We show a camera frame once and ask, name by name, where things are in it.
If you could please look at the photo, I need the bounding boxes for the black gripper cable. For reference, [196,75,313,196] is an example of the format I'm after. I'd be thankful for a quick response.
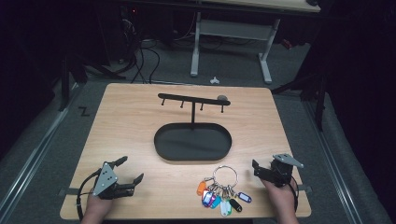
[76,169,103,222]
[289,175,301,213]

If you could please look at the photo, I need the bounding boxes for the person's right hand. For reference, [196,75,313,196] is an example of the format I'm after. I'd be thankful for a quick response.
[261,178,300,224]

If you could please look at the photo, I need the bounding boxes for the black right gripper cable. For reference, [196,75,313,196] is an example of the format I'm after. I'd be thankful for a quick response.
[289,175,301,213]

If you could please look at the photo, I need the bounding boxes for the black key rack with tray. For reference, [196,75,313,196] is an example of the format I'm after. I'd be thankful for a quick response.
[153,92,233,162]

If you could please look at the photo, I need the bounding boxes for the person's left hand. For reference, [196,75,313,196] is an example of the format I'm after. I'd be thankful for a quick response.
[80,188,115,224]

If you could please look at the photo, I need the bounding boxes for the black metal stand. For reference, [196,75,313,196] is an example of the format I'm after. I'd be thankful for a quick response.
[58,55,127,112]
[271,69,329,132]

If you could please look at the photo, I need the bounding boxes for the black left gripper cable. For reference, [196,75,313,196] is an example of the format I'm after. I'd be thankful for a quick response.
[76,169,103,222]

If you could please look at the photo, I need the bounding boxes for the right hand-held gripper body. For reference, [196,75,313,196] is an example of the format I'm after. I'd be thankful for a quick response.
[261,153,304,189]

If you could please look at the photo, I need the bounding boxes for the key ring with coloured tags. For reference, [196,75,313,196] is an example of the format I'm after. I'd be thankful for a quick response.
[196,164,253,218]

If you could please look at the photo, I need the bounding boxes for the white desk with metal legs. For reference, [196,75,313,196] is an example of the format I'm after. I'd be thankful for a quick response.
[190,0,322,85]

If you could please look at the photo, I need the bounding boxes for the dark computer tower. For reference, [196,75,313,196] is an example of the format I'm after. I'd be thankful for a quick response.
[119,5,142,64]

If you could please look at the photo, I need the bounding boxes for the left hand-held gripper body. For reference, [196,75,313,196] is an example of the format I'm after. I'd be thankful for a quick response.
[92,161,136,201]

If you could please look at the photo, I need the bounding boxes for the black floor cables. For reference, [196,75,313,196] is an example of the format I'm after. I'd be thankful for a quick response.
[130,38,162,85]

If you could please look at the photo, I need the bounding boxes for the metal floor rail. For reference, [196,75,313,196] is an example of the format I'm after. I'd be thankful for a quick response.
[305,101,364,224]
[0,106,69,217]

